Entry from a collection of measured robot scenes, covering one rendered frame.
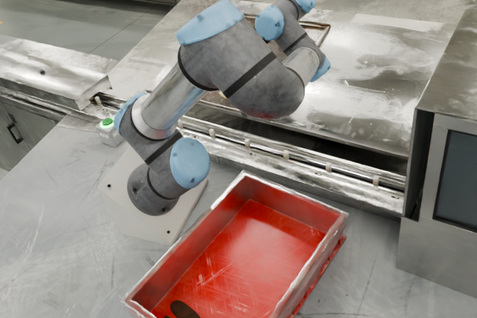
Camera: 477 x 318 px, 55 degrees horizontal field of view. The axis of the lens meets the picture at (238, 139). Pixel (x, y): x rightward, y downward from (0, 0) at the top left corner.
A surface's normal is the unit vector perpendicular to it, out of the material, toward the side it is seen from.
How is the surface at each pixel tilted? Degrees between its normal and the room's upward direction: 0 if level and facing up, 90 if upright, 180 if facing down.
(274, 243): 0
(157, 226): 48
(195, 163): 55
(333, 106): 10
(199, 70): 96
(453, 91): 0
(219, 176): 0
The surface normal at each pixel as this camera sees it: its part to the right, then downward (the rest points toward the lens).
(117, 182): 0.58, -0.41
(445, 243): -0.51, 0.61
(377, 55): -0.24, -0.64
